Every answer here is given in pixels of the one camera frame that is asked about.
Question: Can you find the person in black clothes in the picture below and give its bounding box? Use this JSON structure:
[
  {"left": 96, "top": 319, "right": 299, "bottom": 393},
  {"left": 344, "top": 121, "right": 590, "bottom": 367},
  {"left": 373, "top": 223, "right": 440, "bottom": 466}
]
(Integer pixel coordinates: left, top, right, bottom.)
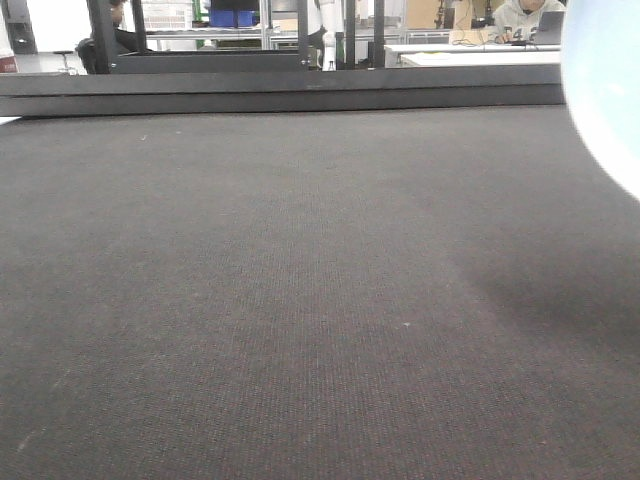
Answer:
[{"left": 75, "top": 0, "right": 156, "bottom": 74}]

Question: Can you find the grey laptop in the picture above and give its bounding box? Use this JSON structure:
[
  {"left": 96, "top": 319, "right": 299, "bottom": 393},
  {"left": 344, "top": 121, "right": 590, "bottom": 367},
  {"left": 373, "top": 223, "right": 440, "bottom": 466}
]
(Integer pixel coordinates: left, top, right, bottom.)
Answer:
[{"left": 532, "top": 11, "right": 565, "bottom": 45}]

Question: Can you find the white humanoid robot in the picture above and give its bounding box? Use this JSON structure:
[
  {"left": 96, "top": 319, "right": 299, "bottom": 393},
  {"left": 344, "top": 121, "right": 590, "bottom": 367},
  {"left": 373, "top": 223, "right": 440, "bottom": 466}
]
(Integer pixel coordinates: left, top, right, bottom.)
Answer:
[{"left": 307, "top": 0, "right": 344, "bottom": 72}]

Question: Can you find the light blue round tray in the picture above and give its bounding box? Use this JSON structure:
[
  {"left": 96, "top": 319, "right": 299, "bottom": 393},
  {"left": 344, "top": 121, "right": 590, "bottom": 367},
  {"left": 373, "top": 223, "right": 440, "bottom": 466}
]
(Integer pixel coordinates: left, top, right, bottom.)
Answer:
[{"left": 561, "top": 0, "right": 639, "bottom": 199}]

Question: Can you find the person in grey hoodie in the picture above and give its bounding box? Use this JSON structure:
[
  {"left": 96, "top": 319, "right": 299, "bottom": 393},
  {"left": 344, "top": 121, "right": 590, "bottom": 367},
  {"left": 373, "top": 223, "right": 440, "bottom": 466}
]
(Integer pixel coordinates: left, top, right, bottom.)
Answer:
[{"left": 489, "top": 0, "right": 566, "bottom": 44}]

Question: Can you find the blue storage bin background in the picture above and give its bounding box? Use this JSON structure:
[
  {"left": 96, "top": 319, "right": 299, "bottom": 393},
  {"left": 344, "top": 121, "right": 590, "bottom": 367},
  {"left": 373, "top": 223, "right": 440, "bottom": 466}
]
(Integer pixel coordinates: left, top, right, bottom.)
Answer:
[{"left": 209, "top": 9, "right": 259, "bottom": 28}]

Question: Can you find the white background table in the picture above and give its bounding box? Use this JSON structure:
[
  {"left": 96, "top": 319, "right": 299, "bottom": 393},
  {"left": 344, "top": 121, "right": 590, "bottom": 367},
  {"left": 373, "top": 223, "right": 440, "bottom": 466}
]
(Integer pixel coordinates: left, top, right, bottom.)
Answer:
[{"left": 384, "top": 44, "right": 561, "bottom": 68}]

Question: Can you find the black metal frame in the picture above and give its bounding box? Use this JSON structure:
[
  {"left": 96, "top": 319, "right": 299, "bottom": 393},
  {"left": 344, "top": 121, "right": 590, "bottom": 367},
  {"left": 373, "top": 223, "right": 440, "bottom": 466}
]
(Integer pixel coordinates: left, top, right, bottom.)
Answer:
[{"left": 87, "top": 1, "right": 357, "bottom": 75}]

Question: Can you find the black table edge rail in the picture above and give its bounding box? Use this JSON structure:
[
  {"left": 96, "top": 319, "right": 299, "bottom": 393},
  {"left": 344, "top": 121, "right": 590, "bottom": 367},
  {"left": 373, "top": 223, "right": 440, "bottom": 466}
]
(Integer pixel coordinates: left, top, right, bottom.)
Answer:
[{"left": 1, "top": 64, "right": 565, "bottom": 117}]

